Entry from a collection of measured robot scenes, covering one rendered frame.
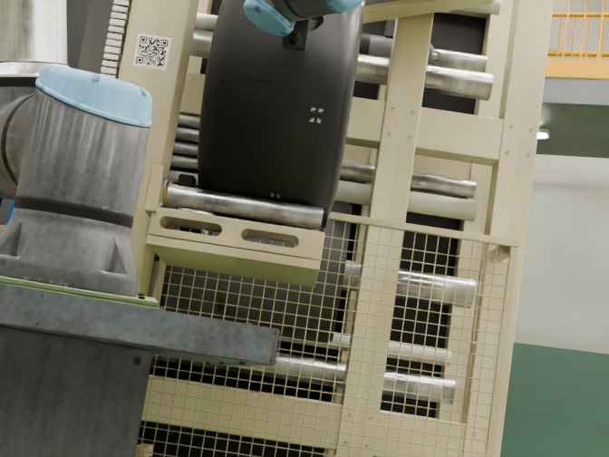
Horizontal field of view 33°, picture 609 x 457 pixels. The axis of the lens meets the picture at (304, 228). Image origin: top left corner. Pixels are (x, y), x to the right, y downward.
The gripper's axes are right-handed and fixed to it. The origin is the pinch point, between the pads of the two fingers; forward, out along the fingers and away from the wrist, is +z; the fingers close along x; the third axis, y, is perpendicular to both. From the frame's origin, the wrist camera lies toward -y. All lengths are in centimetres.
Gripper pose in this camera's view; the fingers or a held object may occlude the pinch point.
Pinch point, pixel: (299, 34)
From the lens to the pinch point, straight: 207.5
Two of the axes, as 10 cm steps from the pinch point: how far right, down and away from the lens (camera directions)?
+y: 1.5, -9.5, 2.8
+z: -0.3, 2.7, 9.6
